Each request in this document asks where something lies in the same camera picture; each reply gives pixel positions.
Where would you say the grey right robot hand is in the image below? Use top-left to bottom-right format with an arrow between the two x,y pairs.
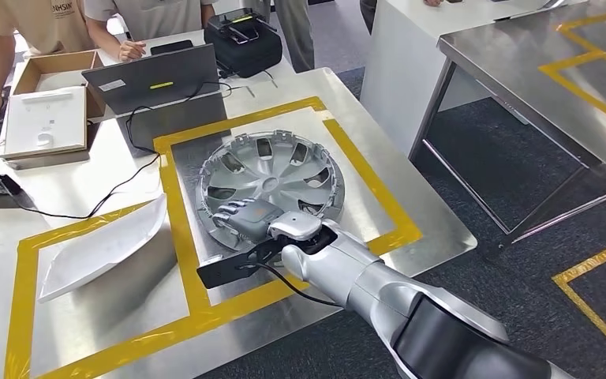
211,197 -> 286,244

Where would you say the silver plastic hubcap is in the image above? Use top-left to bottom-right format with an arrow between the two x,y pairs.
196,129 -> 346,252

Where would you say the white boat-shaped plastic part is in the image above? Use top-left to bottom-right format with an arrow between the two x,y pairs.
37,193 -> 169,305

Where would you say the black equipment case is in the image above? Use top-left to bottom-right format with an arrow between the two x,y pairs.
204,7 -> 284,80

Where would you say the grey laptop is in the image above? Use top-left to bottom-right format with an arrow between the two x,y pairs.
81,43 -> 230,154

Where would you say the black phone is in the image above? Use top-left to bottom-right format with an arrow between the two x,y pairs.
150,39 -> 194,56

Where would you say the person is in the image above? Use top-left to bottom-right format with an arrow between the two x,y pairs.
273,0 -> 316,74
0,0 -> 95,129
83,0 -> 218,64

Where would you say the white table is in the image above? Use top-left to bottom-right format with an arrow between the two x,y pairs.
359,0 -> 589,158

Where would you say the brown cardboard box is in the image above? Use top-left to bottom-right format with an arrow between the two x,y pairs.
13,49 -> 107,120

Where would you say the steel table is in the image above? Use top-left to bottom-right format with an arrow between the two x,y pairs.
409,0 -> 606,248

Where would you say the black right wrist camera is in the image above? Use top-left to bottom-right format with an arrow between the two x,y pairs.
196,235 -> 294,291

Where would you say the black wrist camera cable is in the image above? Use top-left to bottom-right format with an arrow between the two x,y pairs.
234,260 -> 343,309

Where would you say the black laptop power cable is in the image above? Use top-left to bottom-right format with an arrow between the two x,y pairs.
17,81 -> 252,221

